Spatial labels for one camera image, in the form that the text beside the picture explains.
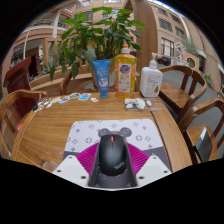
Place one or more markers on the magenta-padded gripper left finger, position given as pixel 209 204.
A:
pixel 71 170

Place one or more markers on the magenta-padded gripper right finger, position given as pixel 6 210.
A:
pixel 152 170

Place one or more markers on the black computer mouse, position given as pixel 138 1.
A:
pixel 112 155

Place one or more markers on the grey white printed mouse pad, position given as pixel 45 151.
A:
pixel 86 133

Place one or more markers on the wooden armchair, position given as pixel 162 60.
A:
pixel 65 83
pixel 16 96
pixel 191 133
pixel 175 93

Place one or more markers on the clear bag with white items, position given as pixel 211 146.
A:
pixel 135 104

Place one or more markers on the white pump bottle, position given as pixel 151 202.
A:
pixel 151 81

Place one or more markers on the blue squeeze tube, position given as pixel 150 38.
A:
pixel 102 78

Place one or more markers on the yellow dish soap bottle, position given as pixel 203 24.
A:
pixel 125 76

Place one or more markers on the yellow flowering potted plant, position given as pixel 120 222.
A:
pixel 208 80

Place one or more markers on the dark red wooden lectern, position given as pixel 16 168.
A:
pixel 18 76

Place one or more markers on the white sculpture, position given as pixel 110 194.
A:
pixel 180 50

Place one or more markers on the wooden pillar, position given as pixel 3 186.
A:
pixel 146 36

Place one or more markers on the large green potted plant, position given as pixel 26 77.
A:
pixel 96 33

